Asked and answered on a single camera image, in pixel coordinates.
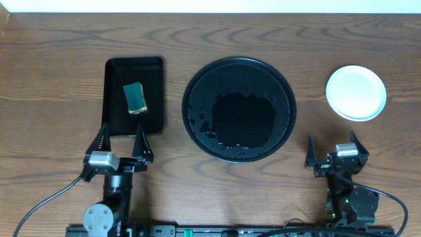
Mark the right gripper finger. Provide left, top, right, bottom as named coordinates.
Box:
left=305, top=136, right=316, bottom=167
left=350, top=131, right=369, bottom=157

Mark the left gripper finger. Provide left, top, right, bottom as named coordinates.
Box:
left=86, top=123, right=111, bottom=155
left=132, top=124, right=154, bottom=163

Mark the green yellow sponge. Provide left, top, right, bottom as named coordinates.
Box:
left=123, top=82, right=147, bottom=115

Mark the light blue plate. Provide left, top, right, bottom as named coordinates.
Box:
left=326, top=65, right=387, bottom=122

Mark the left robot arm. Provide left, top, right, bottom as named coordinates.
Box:
left=81, top=123, right=154, bottom=236

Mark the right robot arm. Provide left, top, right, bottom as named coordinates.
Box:
left=305, top=133, right=379, bottom=230

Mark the black rectangular tray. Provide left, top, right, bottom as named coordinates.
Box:
left=101, top=57, right=164, bottom=136

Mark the black round tray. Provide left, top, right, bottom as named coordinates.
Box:
left=182, top=57, right=297, bottom=163

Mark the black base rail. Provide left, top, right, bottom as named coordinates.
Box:
left=64, top=224, right=395, bottom=237

